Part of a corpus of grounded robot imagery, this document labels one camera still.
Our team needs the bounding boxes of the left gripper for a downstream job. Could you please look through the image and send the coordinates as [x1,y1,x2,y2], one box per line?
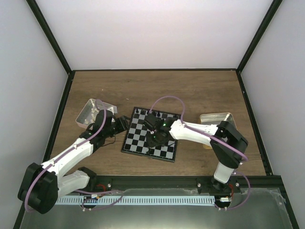
[104,116,133,138]

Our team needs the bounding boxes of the black white chess board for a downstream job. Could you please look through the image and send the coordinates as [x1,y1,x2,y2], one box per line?
[121,107,178,162]

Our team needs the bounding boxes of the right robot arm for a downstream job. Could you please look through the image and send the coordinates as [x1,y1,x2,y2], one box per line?
[143,114,248,192]

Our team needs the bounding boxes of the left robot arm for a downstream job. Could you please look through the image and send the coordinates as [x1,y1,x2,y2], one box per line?
[17,110,130,214]

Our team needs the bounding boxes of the white chess pieces in tin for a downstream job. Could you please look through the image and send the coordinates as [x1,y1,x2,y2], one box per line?
[84,108,98,125]

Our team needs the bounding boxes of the pink metal tin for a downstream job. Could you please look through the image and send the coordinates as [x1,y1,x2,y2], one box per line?
[75,98,118,129]

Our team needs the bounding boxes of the yellow metal tin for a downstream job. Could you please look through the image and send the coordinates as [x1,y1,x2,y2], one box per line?
[199,112,236,150]

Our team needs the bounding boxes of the light blue slotted cable duct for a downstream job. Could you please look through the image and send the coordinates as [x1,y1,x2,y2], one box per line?
[55,196,215,207]

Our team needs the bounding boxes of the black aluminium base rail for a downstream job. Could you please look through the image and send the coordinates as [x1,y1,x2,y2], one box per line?
[97,175,284,195]

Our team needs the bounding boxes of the black enclosure frame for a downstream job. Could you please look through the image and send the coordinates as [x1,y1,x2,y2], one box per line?
[27,0,299,229]

